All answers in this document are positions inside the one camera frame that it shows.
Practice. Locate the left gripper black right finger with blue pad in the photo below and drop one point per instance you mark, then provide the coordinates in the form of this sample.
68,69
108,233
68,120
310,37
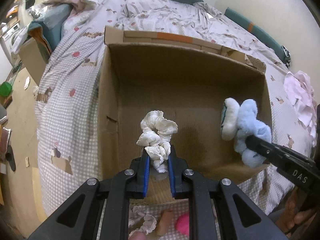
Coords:
218,209

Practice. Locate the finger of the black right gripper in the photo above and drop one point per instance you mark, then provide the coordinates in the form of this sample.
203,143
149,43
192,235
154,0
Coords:
297,168

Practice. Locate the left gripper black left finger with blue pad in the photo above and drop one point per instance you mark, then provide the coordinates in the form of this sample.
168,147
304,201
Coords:
98,209

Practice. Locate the light blue plush toy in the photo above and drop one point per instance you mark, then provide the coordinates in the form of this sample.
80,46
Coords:
239,121

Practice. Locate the mauve lace-trimmed scrunchie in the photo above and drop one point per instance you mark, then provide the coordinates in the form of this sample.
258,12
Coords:
139,221

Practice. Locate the tan sock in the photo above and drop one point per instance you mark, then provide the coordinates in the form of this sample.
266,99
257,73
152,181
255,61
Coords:
164,222

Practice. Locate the white satin scrunchie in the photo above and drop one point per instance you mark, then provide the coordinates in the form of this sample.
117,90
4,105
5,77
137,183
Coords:
156,135

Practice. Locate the operator right hand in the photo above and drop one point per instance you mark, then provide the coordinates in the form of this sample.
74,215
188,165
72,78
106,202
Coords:
291,217

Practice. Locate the operator left thumb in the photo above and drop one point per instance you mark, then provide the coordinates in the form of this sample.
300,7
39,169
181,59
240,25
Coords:
138,236

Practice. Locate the pink white crumpled cloth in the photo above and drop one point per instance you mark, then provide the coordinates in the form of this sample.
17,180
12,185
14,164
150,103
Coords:
301,96

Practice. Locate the black slipper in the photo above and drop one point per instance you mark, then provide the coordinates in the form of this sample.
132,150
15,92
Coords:
10,158

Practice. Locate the checkered dachshund print bedspread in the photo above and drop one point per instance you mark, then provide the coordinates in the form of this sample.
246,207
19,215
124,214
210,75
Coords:
68,99

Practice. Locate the teal bolster cushion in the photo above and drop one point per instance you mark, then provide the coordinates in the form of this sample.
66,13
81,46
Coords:
260,34

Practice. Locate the green plastic dustpan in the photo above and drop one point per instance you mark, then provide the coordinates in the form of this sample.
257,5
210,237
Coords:
5,89

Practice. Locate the open cardboard box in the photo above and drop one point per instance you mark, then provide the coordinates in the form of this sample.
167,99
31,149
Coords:
188,80

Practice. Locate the brown cardboard side box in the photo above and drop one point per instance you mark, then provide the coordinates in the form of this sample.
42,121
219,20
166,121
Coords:
32,60

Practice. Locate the white washing machine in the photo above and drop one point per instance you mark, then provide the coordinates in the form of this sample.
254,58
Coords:
8,35

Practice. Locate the teal folded blanket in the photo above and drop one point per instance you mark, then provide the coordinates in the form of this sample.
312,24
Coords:
46,29

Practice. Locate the black hanging garment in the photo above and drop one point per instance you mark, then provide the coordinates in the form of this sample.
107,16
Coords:
29,4

